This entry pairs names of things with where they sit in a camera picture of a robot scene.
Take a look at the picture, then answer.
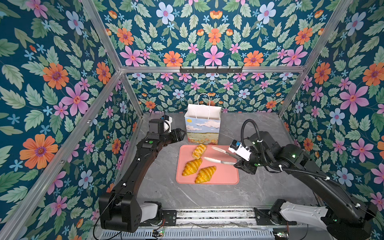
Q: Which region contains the small croissant top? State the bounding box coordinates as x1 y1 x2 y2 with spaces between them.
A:
192 144 207 160

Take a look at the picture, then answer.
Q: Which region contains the painted landscape paper bag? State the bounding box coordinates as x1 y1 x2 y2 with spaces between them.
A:
185 93 222 145

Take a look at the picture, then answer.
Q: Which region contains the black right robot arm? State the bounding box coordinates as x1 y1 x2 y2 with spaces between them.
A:
229 131 378 240

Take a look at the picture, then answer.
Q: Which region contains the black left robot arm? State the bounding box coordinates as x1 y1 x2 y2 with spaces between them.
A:
99 128 186 233

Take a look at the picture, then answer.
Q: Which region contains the pink rectangular tray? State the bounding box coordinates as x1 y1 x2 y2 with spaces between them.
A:
176 145 240 185

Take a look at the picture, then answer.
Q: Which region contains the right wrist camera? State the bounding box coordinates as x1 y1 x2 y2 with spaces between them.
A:
229 140 252 161

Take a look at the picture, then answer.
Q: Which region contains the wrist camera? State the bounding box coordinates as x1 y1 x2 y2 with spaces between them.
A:
229 140 252 161
149 115 173 135

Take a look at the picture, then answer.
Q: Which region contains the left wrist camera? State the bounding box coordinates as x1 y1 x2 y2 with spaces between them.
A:
149 115 173 135

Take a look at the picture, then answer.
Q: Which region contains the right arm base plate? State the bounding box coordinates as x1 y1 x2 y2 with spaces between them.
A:
253 207 283 226

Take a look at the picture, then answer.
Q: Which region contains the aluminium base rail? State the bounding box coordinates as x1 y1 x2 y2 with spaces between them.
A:
89 206 340 240

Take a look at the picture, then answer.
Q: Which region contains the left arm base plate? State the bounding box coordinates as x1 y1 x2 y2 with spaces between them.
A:
140 210 178 228

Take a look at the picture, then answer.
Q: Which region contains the black hook rail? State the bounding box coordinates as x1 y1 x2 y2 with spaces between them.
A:
179 66 243 75

